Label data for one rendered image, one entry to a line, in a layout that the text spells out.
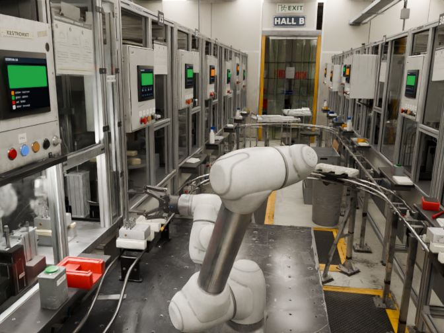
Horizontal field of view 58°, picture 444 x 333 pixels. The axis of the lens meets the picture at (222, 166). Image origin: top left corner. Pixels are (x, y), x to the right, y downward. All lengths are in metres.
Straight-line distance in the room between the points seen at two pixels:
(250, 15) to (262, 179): 8.97
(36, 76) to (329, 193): 3.59
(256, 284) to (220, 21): 8.83
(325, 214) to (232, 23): 6.37
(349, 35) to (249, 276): 8.74
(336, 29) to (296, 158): 8.85
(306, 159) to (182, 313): 0.68
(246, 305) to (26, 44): 1.18
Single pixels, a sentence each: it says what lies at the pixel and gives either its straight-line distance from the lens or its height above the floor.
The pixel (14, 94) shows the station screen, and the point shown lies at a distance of 1.37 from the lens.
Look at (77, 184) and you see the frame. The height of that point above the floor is 1.11.
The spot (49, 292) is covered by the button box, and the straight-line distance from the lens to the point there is 1.47.
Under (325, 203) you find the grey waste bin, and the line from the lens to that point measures 4.57.
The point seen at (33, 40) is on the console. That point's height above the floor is 1.77.
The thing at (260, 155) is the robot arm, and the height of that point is 1.45.
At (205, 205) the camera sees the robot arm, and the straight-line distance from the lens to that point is 1.64.
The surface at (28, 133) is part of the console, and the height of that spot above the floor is 1.47.
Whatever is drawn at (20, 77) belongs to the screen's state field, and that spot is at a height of 1.65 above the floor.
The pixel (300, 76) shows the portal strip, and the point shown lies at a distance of 9.87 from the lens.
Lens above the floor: 1.68
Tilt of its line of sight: 13 degrees down
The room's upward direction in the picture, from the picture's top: 1 degrees clockwise
